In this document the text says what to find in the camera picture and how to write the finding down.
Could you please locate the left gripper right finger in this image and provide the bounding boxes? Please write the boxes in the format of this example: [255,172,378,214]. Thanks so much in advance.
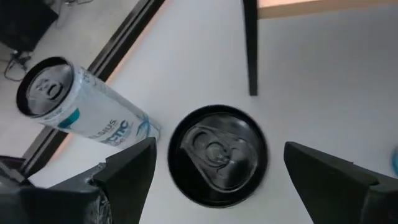
[284,141,398,224]

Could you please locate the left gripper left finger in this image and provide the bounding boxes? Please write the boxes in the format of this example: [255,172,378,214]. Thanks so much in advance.
[0,137,157,224]

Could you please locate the Celsius Arctic can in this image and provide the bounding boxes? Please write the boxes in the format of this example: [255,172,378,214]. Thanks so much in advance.
[16,56,162,149]

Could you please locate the tall silver Celsius can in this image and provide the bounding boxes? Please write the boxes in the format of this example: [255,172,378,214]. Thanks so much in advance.
[167,105,269,208]

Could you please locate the black computer tower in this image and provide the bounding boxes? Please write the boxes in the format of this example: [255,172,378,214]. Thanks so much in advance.
[0,0,59,53]

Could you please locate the black coiled floor cable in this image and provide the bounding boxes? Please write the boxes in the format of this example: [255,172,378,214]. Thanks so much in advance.
[3,49,34,82]

